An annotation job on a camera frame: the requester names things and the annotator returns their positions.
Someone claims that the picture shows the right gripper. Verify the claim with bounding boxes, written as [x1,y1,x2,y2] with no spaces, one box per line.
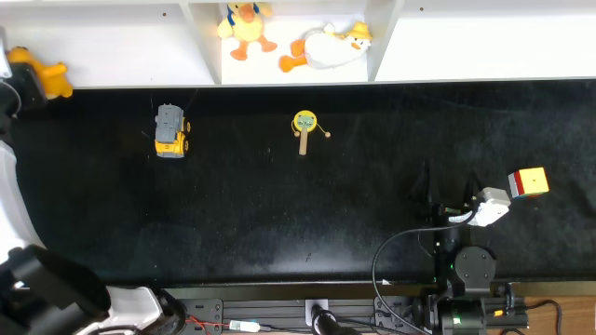
[412,160,483,227]

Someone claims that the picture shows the grey and yellow toy truck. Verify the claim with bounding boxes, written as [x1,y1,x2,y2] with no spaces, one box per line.
[154,103,192,160]

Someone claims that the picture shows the orange toy dinosaur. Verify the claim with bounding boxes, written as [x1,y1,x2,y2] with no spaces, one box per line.
[6,46,75,101]

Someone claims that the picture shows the many-coloured puzzle cube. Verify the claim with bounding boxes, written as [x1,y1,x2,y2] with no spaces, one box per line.
[507,167,550,200]

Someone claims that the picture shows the yellow rattle drum toy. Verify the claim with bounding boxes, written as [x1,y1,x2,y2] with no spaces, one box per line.
[291,109,332,156]

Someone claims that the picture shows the white plush duck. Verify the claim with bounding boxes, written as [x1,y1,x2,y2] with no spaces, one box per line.
[278,20,373,74]

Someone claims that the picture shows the yellow plush duck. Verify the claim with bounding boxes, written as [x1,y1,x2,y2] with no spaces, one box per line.
[217,2,279,62]

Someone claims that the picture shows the white shelf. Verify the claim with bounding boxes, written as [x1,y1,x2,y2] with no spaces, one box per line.
[0,0,596,90]

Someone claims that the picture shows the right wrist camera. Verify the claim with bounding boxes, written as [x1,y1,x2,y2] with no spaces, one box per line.
[467,186,512,228]

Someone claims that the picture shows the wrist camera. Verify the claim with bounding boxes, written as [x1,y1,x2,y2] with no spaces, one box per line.
[0,25,13,80]
[467,186,512,228]

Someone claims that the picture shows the black cable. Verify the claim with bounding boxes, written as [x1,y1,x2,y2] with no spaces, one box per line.
[371,211,477,335]

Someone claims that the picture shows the mounting rail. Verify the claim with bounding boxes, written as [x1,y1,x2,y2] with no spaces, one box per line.
[176,282,564,335]

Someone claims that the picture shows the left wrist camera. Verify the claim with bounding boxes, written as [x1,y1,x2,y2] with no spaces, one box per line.
[0,25,13,80]

